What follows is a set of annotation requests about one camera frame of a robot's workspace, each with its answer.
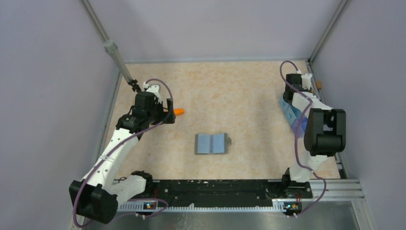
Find blue compartment organizer box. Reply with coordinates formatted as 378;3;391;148
279;96;307;138

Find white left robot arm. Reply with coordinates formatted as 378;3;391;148
69;92;176;228

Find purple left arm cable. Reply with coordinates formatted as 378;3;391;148
72;78;174;228

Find orange toy microphone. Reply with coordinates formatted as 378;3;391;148
174;108;185;116

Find white slotted cable duct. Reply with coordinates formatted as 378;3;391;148
117;201;286;213

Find small orange wall object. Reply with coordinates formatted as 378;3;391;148
315;80;322;90

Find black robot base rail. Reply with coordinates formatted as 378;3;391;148
134;179;313;208

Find grey leather card holder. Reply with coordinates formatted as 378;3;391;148
194;133;232;155

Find black tripod microphone stand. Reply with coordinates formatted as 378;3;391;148
103;40;142;92

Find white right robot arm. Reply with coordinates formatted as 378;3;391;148
279;72;346;197

